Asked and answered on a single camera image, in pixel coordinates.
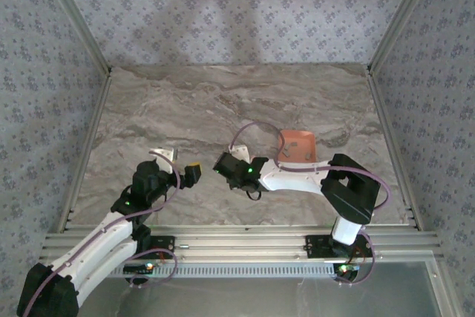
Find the orange plastic tray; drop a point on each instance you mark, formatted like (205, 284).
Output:
(300, 137)

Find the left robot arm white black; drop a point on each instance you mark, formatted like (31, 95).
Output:
(96, 250)

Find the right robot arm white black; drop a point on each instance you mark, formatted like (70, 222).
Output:
(349, 191)

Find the small circuit board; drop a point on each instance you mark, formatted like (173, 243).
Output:
(137, 268)
(347, 268)

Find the grey metal panel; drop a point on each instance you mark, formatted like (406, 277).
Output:
(241, 298)

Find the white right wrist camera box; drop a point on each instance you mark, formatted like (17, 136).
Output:
(239, 151)

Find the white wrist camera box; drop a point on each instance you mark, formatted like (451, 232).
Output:
(165, 155)
(239, 151)

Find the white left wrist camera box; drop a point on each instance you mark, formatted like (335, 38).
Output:
(165, 155)

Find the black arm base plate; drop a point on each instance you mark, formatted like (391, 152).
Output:
(167, 240)
(315, 246)

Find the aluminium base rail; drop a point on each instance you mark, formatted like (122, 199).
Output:
(241, 242)

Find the aluminium table side rail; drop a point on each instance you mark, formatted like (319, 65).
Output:
(382, 109)
(87, 146)

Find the aluminium frame post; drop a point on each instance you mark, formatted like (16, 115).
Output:
(76, 12)
(402, 12)

